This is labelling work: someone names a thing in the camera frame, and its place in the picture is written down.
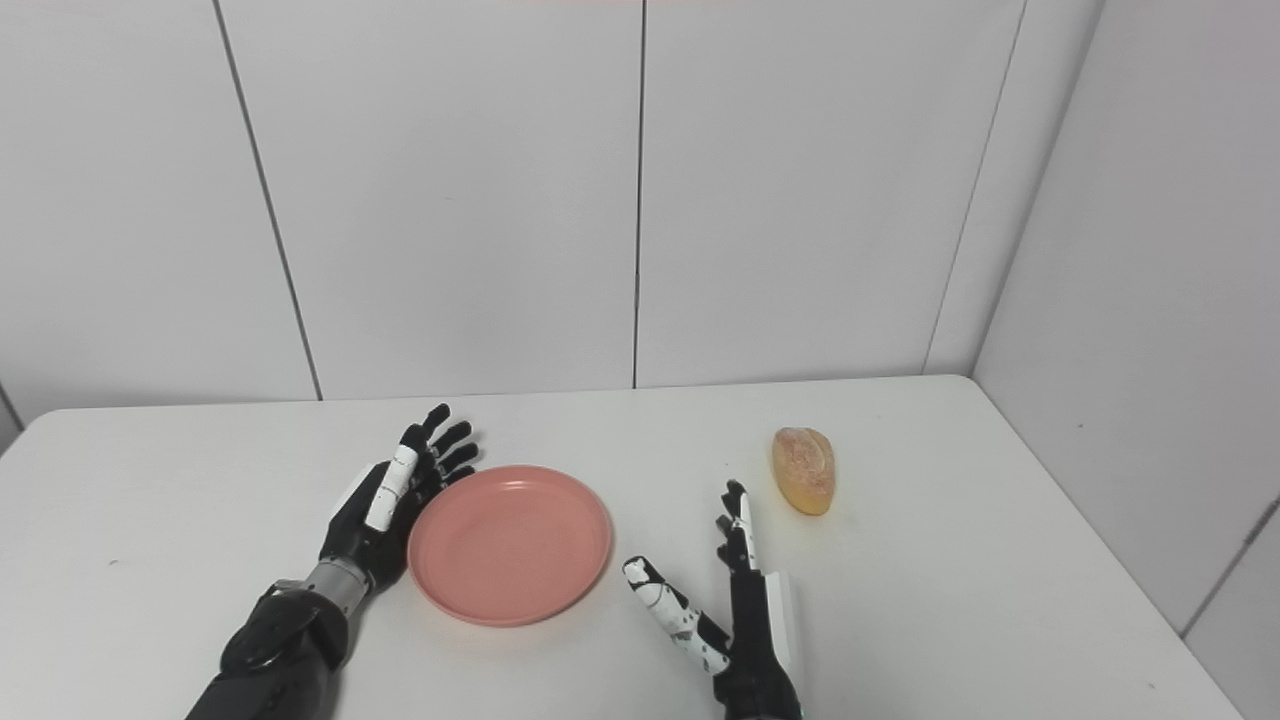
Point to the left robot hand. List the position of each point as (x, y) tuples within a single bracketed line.
[(385, 500)]

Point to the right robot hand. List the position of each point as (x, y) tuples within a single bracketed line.
[(740, 630)]

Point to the pink round plate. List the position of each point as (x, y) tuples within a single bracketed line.
[(510, 544)]

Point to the bread roll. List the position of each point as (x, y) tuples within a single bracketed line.
[(804, 469)]

